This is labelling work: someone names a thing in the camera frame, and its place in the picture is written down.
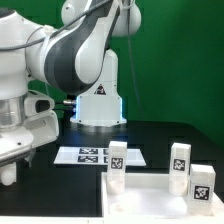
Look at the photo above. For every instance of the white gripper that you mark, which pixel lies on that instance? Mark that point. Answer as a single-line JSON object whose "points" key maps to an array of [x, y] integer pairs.
{"points": [[21, 143]]}

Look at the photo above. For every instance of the white square table top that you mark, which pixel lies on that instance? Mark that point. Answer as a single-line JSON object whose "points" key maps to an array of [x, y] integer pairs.
{"points": [[147, 196]]}

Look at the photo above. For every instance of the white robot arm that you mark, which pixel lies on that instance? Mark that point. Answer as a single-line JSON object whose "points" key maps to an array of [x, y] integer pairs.
{"points": [[70, 59]]}

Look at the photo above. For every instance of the white marker sheet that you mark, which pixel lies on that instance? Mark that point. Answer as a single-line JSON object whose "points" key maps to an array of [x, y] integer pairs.
{"points": [[94, 156]]}

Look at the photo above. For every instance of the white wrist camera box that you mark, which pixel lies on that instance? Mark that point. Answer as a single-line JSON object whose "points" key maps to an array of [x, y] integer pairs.
{"points": [[36, 102]]}

